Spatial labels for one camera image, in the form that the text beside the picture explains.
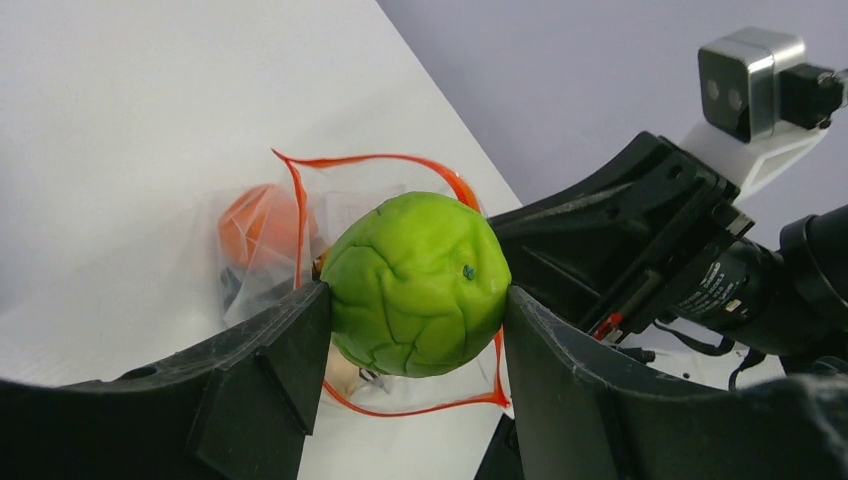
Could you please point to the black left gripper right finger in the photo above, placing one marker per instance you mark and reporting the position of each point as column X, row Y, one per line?
column 586, row 411

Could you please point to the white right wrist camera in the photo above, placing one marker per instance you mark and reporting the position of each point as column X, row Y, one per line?
column 764, row 106

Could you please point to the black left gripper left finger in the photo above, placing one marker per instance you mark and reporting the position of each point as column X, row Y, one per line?
column 238, row 405

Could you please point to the orange fruit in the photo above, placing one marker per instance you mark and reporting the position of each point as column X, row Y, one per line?
column 260, row 228

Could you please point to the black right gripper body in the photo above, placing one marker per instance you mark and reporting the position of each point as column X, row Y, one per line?
column 653, row 233

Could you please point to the green custard apple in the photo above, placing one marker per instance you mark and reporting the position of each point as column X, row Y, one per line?
column 418, row 286

